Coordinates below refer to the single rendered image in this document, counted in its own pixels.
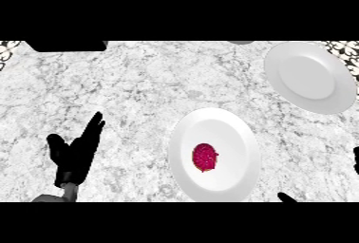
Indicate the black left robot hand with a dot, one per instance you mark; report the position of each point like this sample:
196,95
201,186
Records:
78,152

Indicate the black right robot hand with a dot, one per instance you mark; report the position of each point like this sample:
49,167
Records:
285,198

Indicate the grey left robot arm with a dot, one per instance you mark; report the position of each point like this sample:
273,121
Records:
68,193

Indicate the pink frosted cupcake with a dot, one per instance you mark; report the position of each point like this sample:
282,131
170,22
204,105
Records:
205,157

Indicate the white plate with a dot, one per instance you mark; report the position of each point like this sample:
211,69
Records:
225,126
309,76

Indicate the black appliance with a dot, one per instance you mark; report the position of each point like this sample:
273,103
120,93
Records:
65,46

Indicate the grey rounded object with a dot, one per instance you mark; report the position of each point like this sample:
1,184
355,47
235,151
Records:
241,42

